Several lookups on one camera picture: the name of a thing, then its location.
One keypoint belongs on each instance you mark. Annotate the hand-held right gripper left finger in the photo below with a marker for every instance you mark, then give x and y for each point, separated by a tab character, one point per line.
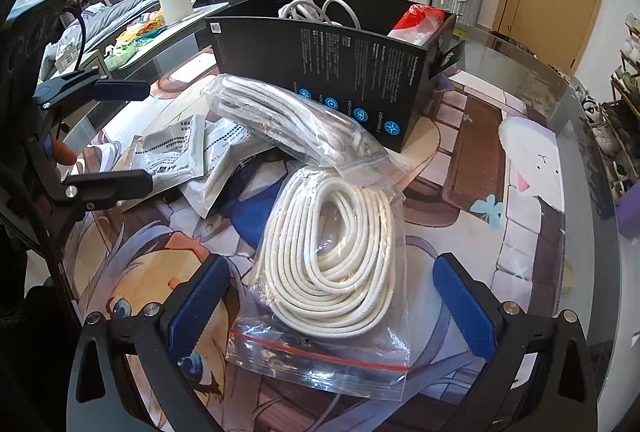
200	307

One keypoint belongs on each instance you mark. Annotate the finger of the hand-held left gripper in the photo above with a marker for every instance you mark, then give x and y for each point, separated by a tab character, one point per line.
115	184
122	90

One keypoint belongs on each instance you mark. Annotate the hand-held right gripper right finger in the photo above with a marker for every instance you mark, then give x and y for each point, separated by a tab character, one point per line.
465	312

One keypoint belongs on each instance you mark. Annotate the white packet bold print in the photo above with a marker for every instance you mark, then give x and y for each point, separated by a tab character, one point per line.
165	152

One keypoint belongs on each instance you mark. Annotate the white packet small print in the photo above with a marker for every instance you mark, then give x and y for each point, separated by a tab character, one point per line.
220	182

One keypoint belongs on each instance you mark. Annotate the black cardboard box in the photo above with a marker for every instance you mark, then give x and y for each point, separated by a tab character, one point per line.
325	62

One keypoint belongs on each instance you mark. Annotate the red and white packet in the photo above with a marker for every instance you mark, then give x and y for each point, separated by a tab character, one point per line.
420	17

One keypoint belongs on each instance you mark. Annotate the person's left hand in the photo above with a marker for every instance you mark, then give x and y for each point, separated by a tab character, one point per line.
64	153

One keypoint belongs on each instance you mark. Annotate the pile of colourful packets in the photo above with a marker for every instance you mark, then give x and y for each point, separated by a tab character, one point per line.
135	37

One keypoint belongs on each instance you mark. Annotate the grey blanket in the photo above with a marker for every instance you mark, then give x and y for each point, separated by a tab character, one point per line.
120	9

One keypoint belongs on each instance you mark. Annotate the printed cartoon desk mat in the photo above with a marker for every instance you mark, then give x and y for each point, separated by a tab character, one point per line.
525	172

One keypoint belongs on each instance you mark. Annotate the purple bag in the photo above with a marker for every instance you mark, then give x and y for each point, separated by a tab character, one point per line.
631	212

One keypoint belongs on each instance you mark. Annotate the shoe rack with shoes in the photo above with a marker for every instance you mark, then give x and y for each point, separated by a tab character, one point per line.
622	77

